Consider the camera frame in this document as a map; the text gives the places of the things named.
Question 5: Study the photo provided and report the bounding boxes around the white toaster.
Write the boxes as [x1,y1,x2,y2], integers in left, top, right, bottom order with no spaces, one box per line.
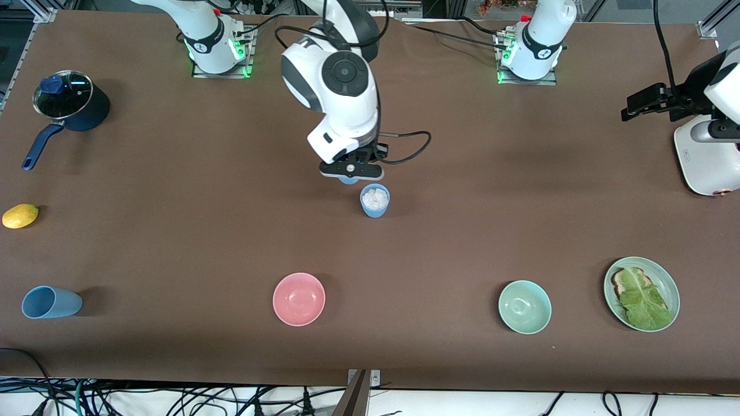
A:
[674,113,740,197]

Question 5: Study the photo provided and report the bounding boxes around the silver metal box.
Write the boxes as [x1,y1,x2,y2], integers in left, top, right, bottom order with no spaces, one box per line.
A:
[379,0,424,19]

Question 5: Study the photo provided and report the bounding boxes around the pink bowl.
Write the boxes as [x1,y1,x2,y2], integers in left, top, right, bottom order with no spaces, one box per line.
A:
[272,272,326,328]

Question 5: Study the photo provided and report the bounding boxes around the orange artificial flowers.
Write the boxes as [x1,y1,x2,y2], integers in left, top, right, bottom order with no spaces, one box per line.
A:
[477,0,539,17]

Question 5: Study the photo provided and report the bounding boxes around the pale green plate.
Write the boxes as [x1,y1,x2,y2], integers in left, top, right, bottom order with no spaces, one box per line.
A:
[603,257,681,333]

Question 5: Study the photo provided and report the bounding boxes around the slice of toast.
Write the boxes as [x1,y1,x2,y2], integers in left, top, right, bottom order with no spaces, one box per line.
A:
[611,267,671,313]

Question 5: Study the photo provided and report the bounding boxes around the green lettuce leaf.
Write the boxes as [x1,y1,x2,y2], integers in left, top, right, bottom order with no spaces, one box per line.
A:
[619,268,674,331]

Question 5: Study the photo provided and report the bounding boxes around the pale green bowl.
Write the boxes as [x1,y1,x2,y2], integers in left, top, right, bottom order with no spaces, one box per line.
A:
[498,280,553,335]

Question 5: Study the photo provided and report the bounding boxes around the dark blue saucepan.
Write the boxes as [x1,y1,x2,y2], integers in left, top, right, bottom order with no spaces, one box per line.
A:
[22,69,111,172]

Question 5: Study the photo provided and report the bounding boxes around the glass lid blue knob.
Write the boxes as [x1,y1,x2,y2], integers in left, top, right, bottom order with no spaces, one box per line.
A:
[33,70,93,119]

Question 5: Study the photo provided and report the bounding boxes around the yellow lemon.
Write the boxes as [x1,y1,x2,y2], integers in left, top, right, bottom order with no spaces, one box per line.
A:
[2,203,39,229]

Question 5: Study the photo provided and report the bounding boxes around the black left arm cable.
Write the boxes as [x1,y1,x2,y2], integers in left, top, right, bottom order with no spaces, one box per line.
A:
[653,0,677,88]

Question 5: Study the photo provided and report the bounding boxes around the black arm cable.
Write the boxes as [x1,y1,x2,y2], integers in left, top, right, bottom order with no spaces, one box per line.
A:
[275,0,432,165]
[653,0,677,88]

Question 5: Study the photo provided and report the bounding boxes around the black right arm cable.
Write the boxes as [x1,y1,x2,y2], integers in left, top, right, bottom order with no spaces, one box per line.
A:
[275,0,432,165]

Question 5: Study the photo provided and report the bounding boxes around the aluminium frame profile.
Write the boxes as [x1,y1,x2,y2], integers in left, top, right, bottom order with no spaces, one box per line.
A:
[697,0,740,40]

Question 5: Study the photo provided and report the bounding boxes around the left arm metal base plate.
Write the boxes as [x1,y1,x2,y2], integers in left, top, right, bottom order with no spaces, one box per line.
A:
[494,32,558,86]

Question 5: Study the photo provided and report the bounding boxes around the black cable on table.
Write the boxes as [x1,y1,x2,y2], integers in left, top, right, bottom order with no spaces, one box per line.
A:
[403,22,512,51]
[231,14,287,36]

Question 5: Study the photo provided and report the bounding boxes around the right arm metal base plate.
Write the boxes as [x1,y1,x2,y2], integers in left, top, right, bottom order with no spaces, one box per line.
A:
[192,26,256,79]

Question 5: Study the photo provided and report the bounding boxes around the dark camera stand pole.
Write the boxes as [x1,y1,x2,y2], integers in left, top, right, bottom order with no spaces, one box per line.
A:
[331,370,372,416]

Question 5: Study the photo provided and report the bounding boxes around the black looping floor cable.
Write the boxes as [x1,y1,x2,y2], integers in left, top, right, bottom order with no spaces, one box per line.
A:
[0,347,58,416]

